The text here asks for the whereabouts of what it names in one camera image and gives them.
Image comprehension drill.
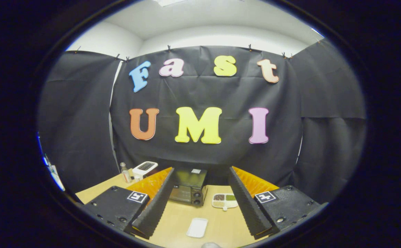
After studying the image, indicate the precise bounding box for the white divided dish with beans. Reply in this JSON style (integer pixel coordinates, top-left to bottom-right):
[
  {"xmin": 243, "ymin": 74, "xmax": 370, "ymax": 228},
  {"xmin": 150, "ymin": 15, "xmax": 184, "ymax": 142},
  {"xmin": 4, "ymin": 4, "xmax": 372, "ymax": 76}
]
[{"xmin": 211, "ymin": 193, "xmax": 239, "ymax": 211}]

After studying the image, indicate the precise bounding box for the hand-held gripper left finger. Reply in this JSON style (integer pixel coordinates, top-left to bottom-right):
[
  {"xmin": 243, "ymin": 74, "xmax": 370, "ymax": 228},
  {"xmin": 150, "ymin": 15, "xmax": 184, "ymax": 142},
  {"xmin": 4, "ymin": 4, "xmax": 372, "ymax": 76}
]
[{"xmin": 80, "ymin": 167, "xmax": 175, "ymax": 240}]

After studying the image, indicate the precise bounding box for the small clear bottle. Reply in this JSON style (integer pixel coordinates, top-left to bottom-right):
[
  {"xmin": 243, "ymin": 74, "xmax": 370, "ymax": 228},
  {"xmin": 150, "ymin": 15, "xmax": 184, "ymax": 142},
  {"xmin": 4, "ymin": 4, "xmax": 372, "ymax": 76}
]
[{"xmin": 120, "ymin": 162, "xmax": 132, "ymax": 184}]

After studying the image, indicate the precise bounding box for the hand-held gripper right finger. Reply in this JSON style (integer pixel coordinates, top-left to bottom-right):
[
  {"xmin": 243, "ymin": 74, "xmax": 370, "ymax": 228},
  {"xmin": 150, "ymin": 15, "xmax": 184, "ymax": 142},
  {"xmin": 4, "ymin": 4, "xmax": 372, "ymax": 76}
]
[{"xmin": 228, "ymin": 166, "xmax": 328, "ymax": 240}]

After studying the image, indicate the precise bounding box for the ceiling light panel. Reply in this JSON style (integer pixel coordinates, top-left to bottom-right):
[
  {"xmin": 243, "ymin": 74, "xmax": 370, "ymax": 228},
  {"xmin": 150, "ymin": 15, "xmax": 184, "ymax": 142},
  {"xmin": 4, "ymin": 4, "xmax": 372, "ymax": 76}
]
[{"xmin": 154, "ymin": 0, "xmax": 187, "ymax": 7}]

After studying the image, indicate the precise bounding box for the black toaster oven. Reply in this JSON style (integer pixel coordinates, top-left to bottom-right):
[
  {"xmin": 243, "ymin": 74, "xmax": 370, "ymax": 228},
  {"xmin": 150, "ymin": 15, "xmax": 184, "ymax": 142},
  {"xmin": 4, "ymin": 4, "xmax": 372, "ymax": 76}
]
[{"xmin": 144, "ymin": 168, "xmax": 208, "ymax": 207}]

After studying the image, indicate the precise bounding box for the white pop-up toaster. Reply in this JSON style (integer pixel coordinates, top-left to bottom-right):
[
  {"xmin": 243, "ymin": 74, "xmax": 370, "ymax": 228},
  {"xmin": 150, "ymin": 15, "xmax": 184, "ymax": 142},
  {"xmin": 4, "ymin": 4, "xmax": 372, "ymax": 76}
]
[{"xmin": 132, "ymin": 161, "xmax": 158, "ymax": 182}]

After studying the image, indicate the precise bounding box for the small white rectangular plate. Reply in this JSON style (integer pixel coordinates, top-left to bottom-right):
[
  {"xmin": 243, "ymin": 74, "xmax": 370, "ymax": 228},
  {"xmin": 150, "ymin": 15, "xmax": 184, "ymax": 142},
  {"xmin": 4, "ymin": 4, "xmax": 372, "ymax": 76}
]
[{"xmin": 186, "ymin": 217, "xmax": 209, "ymax": 238}]

